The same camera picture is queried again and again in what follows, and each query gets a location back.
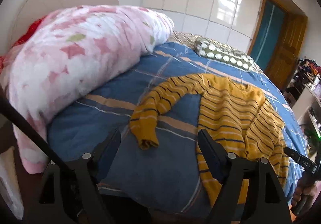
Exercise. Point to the pink floral fleece blanket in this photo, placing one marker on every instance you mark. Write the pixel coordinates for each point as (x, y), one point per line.
(74, 51)

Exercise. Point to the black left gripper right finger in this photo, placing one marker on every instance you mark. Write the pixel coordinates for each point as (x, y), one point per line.
(265, 200)

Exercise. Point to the yellow striped knit sweater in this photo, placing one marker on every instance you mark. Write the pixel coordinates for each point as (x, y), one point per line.
(239, 117)

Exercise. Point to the green white-dotted bolster pillow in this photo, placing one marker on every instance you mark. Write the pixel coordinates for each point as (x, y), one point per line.
(223, 53)

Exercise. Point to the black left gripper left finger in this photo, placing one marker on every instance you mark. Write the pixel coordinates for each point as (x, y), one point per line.
(67, 194)

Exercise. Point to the blue plaid bed cover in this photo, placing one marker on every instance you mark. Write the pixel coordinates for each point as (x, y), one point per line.
(174, 176)

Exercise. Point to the brown wooden door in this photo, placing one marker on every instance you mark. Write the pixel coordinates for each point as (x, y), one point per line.
(283, 62)

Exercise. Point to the person's right hand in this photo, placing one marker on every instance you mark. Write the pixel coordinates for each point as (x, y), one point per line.
(311, 191)

